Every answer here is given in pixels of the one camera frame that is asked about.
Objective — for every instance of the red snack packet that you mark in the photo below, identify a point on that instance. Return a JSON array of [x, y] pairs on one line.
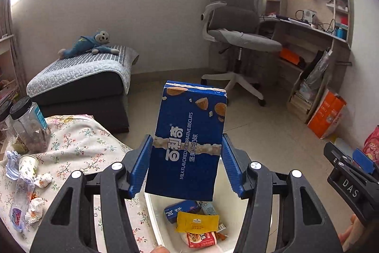
[[201, 239]]

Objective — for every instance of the clear plastic bottle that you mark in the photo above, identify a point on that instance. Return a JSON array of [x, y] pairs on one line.
[[21, 199]]

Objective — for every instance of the silver plastic bag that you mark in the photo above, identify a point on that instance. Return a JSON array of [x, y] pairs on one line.
[[315, 75]]

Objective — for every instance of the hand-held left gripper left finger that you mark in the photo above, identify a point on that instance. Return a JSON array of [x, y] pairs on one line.
[[141, 164]]

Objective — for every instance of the clear jar of brown nuts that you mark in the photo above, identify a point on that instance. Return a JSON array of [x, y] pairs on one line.
[[29, 128]]

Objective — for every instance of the white plastic bin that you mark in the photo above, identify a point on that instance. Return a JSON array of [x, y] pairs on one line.
[[158, 217]]

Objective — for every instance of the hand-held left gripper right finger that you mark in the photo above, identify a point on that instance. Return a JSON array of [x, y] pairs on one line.
[[232, 164]]

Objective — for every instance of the white paper cup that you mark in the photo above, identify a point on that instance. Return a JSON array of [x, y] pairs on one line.
[[28, 165]]

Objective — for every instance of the pale blue milk carton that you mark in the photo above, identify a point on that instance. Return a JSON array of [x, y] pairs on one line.
[[209, 208]]

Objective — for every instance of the yellow snack packet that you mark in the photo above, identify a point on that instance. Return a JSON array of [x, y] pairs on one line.
[[197, 222]]

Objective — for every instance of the blue plush monkey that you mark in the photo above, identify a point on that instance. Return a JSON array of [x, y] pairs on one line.
[[86, 44]]

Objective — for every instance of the stack of books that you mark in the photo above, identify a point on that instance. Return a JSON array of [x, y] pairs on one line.
[[300, 104]]

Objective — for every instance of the grey quilted blanket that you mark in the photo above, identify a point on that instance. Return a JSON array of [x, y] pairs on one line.
[[83, 69]]

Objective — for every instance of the orange bag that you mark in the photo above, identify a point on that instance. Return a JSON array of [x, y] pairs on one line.
[[327, 113]]

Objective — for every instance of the small blue snack package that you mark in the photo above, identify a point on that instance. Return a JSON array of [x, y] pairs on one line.
[[180, 211]]

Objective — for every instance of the dark ottoman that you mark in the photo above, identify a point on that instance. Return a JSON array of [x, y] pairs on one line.
[[88, 96]]

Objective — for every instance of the white desk device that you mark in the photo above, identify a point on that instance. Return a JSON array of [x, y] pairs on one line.
[[309, 16]]

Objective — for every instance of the white bookshelf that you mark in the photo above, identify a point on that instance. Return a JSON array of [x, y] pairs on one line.
[[6, 63]]

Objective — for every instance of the grey office chair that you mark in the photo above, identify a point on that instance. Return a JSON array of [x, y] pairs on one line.
[[234, 18]]

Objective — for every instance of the blue bottle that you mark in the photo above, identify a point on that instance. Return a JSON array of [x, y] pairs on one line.
[[341, 32]]

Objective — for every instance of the floral tablecloth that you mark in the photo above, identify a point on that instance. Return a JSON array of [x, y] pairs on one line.
[[86, 146]]

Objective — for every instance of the wooden desk with shelves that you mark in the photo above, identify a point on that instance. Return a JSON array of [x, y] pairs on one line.
[[305, 33]]

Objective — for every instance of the clear jar of pale nuts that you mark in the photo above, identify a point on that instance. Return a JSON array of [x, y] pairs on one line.
[[7, 131]]

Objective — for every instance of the orange box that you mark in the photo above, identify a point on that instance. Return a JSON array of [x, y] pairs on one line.
[[290, 56]]

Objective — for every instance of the blue biscuit box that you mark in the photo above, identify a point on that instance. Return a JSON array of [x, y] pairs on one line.
[[189, 128]]

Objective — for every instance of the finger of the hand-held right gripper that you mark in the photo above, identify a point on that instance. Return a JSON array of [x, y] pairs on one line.
[[364, 161], [334, 153]]

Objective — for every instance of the pink printed bag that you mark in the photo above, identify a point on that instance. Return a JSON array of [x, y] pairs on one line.
[[371, 146]]

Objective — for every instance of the person's right hand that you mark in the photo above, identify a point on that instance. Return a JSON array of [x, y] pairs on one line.
[[353, 230]]

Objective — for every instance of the person's left hand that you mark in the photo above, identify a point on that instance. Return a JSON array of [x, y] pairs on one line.
[[162, 249]]

